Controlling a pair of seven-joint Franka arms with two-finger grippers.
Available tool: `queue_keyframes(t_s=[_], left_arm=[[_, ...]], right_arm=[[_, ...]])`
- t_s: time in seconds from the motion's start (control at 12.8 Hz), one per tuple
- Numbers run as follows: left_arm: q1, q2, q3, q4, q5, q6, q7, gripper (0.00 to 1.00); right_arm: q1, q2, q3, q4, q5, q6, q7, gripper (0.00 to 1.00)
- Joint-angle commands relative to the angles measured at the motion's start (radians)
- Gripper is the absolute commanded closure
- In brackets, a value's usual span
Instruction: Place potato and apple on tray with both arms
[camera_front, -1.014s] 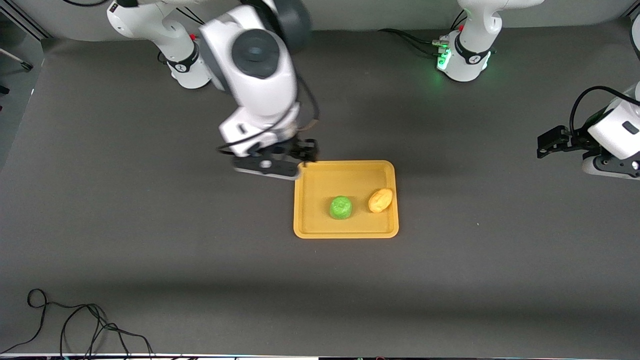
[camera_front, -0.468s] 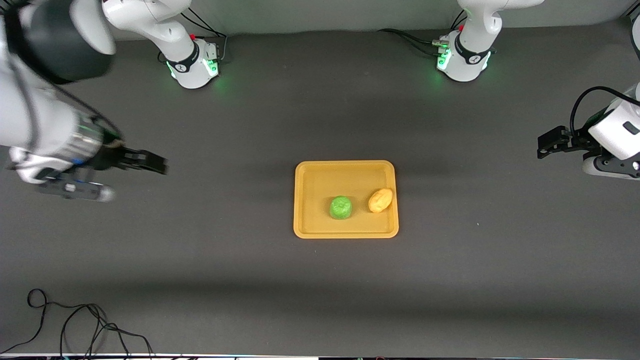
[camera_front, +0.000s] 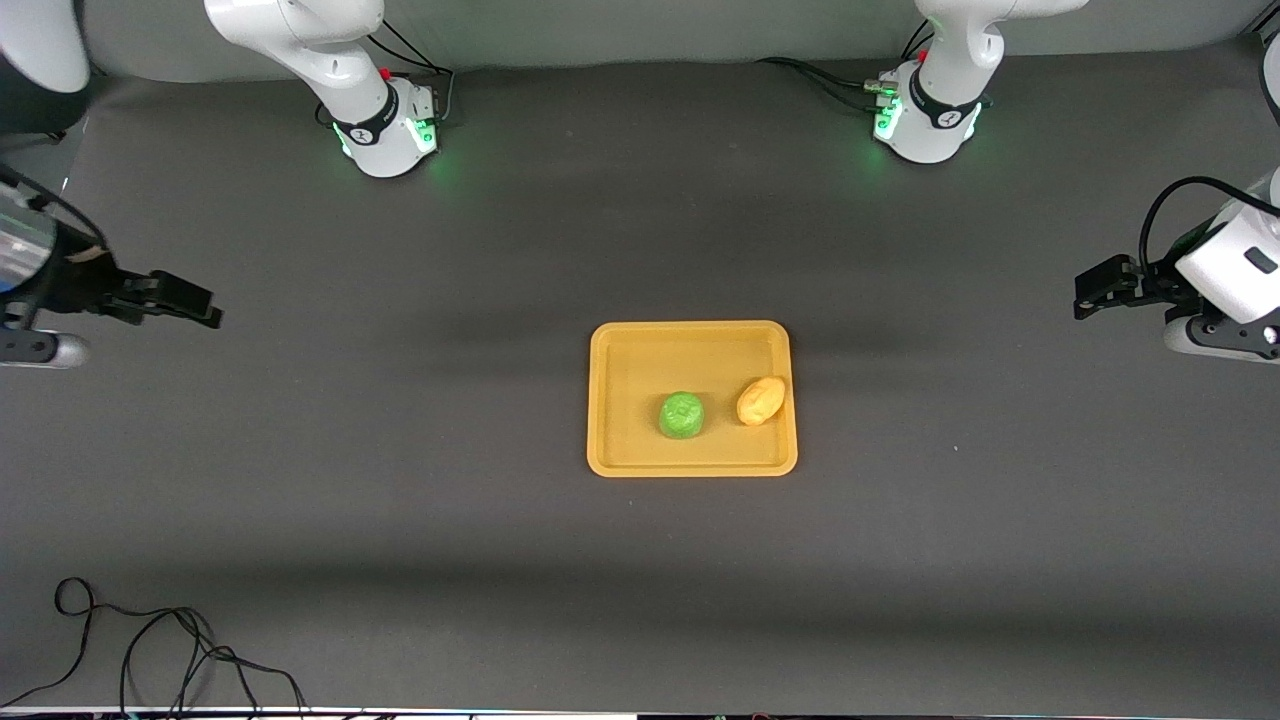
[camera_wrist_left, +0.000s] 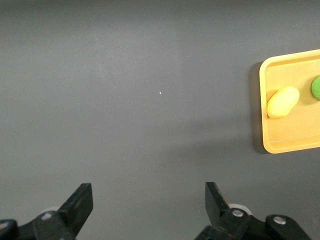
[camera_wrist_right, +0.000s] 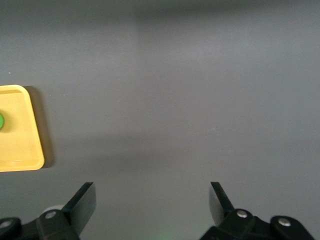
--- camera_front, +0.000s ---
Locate yellow-brown potato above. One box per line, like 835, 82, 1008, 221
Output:
736, 375, 788, 428

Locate green apple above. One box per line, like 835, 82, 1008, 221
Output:
658, 391, 707, 440

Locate yellow plastic tray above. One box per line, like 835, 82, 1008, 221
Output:
586, 320, 799, 478

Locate dark grey table mat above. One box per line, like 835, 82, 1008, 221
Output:
0, 40, 1280, 714

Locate thin black loose cable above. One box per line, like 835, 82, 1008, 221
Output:
0, 577, 309, 717

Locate black left arm base cables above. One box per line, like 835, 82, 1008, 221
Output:
755, 20, 933, 117

